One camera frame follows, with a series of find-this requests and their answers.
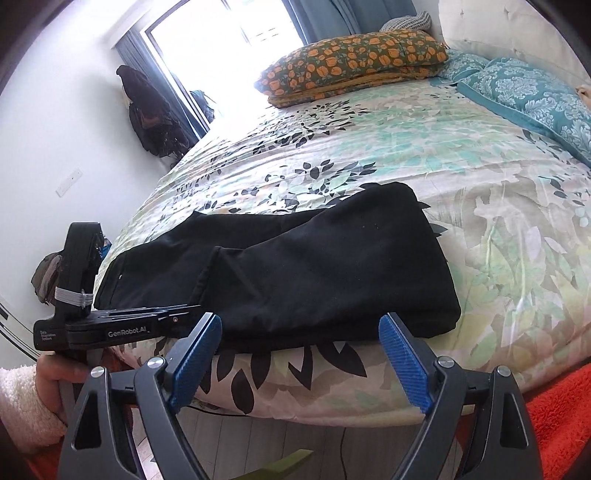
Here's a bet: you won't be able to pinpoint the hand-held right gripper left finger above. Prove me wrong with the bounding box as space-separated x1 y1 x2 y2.
58 312 223 480

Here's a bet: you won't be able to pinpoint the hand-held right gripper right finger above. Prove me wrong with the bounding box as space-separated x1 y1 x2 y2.
378 312 543 480

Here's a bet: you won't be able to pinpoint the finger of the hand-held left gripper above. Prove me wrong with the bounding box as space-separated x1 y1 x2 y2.
90 303 203 329

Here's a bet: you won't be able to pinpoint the black pants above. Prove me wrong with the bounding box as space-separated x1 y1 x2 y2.
92 181 462 352

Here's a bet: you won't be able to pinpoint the person's left forearm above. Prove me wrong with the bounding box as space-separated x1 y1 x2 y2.
0 367 68 455

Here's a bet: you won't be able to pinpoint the person's left hand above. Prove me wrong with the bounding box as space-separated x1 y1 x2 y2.
36 353 95 423

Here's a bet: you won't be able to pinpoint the pile of mixed clothes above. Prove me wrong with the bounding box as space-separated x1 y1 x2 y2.
31 251 63 305

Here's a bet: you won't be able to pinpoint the green floor item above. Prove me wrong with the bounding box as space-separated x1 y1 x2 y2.
261 450 315 480

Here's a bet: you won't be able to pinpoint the bed with floral sheet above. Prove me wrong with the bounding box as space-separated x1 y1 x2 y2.
95 78 591 428

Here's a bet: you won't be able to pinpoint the dark hanging clothes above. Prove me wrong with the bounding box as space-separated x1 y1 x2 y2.
115 65 195 158

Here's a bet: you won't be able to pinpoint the blue bag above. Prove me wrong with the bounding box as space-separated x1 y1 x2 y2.
189 89 216 125

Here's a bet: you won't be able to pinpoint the narrow blue curtain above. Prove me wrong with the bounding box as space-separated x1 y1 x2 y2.
113 30 208 148

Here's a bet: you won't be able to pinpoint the large teal patterned pillow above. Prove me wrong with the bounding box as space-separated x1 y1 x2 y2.
457 56 591 167

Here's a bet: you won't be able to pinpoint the small teal patterned pillow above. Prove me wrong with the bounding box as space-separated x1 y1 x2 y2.
431 50 490 86

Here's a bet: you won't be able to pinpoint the orange floral pillow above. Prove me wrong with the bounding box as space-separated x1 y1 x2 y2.
255 28 450 109

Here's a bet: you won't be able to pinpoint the checkered grey pillow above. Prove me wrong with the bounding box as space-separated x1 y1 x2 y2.
379 11 432 33

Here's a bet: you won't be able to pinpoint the cream padded headboard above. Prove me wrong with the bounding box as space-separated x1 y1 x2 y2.
436 0 591 88

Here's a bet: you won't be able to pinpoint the white wall socket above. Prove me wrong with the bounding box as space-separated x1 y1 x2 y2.
55 167 84 197

